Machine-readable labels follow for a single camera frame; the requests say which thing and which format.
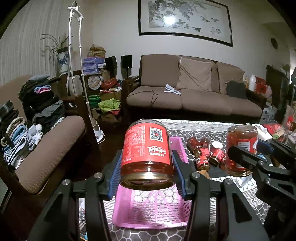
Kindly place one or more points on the framed ink painting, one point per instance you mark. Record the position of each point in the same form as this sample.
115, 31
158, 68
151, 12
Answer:
206, 20

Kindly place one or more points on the pink plastic basket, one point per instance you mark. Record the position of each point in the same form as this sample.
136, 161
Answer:
150, 210

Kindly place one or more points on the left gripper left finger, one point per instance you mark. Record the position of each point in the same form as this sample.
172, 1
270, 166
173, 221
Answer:
114, 175

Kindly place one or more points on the brown armchair left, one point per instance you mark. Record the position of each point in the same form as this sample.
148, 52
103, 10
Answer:
42, 168

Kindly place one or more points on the dark green cushion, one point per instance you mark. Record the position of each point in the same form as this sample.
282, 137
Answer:
236, 89

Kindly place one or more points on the brown tea packet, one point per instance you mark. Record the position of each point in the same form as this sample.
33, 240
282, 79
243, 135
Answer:
204, 173

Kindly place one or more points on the pile of folded clothes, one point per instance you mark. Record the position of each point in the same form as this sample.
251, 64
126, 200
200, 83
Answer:
43, 110

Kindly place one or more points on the tan sofa cushion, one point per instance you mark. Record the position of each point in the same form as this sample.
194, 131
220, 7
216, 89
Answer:
194, 75

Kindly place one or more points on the brown three-seat sofa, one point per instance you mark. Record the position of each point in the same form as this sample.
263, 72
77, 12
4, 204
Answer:
144, 94

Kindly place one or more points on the white garment steamer stand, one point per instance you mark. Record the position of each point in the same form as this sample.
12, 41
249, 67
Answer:
74, 13

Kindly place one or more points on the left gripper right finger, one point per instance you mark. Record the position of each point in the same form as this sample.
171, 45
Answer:
182, 174

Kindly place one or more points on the white tissue box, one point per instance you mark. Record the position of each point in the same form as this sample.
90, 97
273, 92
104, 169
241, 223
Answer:
263, 133

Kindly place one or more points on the potted plant blue vase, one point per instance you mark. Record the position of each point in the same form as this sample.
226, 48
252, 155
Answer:
57, 49

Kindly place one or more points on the red sauce jar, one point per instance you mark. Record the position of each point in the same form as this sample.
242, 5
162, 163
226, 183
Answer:
245, 137

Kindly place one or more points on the white lid red tub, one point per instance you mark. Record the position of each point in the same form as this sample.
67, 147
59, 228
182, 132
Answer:
216, 145

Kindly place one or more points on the papers on sofa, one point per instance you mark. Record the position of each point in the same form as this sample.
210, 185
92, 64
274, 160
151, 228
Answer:
169, 89

